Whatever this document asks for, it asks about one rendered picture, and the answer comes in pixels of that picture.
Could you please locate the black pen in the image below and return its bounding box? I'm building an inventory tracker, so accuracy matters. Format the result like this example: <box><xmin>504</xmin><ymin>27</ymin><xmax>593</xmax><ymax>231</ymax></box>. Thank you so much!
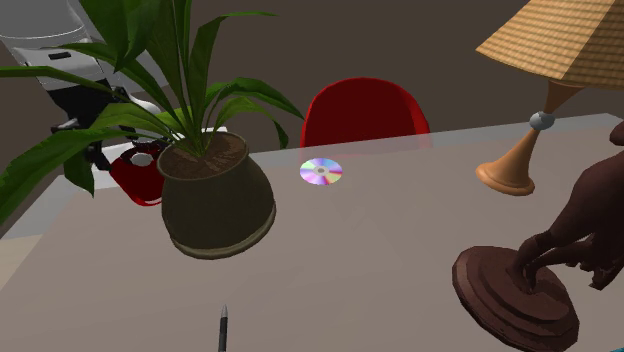
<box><xmin>217</xmin><ymin>304</ymin><xmax>229</xmax><ymax>352</ymax></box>

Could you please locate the green plant in brown pot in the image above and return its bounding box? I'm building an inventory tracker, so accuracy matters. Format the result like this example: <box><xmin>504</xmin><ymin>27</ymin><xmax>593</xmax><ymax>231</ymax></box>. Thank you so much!
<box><xmin>0</xmin><ymin>0</ymin><xmax>306</xmax><ymax>261</ymax></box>

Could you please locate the shiny compact disc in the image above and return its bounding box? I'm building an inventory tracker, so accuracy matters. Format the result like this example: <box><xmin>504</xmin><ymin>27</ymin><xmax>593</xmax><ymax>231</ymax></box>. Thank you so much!
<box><xmin>299</xmin><ymin>157</ymin><xmax>344</xmax><ymax>187</ymax></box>

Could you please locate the grey table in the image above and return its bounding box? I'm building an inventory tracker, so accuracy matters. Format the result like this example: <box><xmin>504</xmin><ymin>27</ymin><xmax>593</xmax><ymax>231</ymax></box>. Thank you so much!
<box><xmin>0</xmin><ymin>112</ymin><xmax>624</xmax><ymax>352</ymax></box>

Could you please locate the dark brown figure on round base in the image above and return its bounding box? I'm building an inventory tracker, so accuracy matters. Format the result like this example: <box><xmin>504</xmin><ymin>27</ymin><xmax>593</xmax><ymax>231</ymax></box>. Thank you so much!
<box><xmin>451</xmin><ymin>120</ymin><xmax>624</xmax><ymax>352</ymax></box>

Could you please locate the red round cup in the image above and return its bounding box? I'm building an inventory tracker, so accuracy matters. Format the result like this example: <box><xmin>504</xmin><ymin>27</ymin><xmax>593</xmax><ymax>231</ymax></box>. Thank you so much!
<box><xmin>108</xmin><ymin>144</ymin><xmax>168</xmax><ymax>207</ymax></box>

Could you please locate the wooden lamp with woven shade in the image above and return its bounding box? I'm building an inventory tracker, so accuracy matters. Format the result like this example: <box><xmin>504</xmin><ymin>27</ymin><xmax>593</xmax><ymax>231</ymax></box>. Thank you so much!
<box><xmin>474</xmin><ymin>0</ymin><xmax>624</xmax><ymax>197</ymax></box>

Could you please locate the red chair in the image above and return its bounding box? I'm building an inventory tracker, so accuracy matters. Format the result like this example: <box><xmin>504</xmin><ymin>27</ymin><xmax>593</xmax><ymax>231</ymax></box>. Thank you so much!
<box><xmin>299</xmin><ymin>76</ymin><xmax>432</xmax><ymax>149</ymax></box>

